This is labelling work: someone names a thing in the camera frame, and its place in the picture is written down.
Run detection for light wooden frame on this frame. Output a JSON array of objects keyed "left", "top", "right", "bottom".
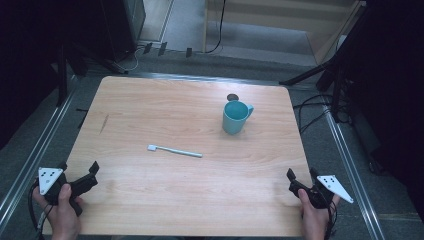
[{"left": 201, "top": 0, "right": 368, "bottom": 67}]

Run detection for white floor cable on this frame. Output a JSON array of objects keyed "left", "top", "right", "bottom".
[{"left": 123, "top": 45, "right": 140, "bottom": 73}]

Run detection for teal cup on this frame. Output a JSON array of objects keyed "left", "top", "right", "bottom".
[{"left": 221, "top": 100, "right": 255, "bottom": 136}]

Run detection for metal floor rail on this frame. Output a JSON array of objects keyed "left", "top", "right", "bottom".
[
  {"left": 124, "top": 70, "right": 283, "bottom": 86},
  {"left": 323, "top": 108, "right": 387, "bottom": 240},
  {"left": 0, "top": 87, "right": 78, "bottom": 234}
]

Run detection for black hanging cable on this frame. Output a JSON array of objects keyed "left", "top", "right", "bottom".
[{"left": 204, "top": 0, "right": 228, "bottom": 55}]

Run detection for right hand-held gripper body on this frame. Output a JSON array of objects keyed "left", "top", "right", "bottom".
[{"left": 288, "top": 175, "right": 355, "bottom": 210}]

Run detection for white toothbrush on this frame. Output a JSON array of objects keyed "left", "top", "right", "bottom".
[{"left": 147, "top": 143, "right": 204, "bottom": 159}]

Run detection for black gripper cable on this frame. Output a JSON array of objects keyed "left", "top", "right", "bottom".
[
  {"left": 27, "top": 179, "right": 46, "bottom": 240},
  {"left": 324, "top": 201, "right": 339, "bottom": 240}
]

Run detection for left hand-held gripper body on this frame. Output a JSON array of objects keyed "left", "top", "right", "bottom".
[{"left": 38, "top": 167, "right": 99, "bottom": 217}]

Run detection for person's left hand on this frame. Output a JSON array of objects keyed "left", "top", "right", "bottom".
[{"left": 32, "top": 183, "right": 84, "bottom": 240}]

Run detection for black floor cables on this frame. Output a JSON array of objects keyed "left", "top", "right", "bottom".
[{"left": 292, "top": 93, "right": 335, "bottom": 135}]

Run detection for dark cabinet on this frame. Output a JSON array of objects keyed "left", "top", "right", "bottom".
[{"left": 99, "top": 0, "right": 147, "bottom": 63}]

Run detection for person's right hand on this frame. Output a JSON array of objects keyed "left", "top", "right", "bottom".
[{"left": 297, "top": 188, "right": 341, "bottom": 240}]

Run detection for black metal stand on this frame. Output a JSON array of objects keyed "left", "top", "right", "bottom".
[
  {"left": 279, "top": 58, "right": 348, "bottom": 124},
  {"left": 53, "top": 39, "right": 129, "bottom": 108}
]

